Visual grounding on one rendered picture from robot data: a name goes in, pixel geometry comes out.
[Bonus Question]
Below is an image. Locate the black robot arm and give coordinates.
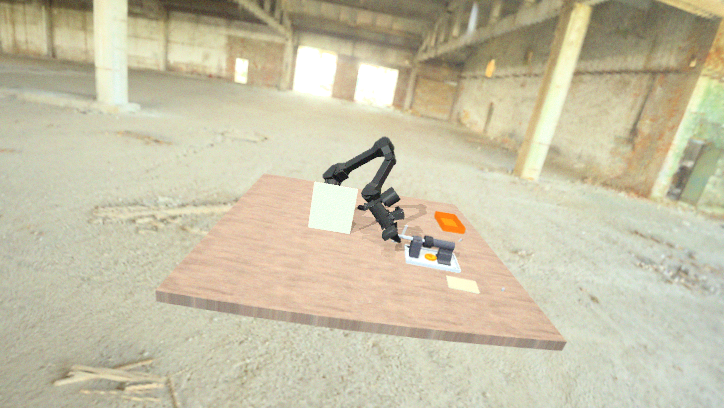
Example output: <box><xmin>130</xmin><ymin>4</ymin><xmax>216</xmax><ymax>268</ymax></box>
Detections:
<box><xmin>322</xmin><ymin>136</ymin><xmax>405</xmax><ymax>224</ymax></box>

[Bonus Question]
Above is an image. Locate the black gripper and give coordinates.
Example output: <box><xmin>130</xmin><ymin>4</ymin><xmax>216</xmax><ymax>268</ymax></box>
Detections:
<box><xmin>375</xmin><ymin>210</ymin><xmax>401</xmax><ymax>243</ymax></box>

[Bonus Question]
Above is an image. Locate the orange shallow tray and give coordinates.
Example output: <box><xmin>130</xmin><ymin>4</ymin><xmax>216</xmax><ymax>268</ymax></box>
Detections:
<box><xmin>435</xmin><ymin>211</ymin><xmax>466</xmax><ymax>234</ymax></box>

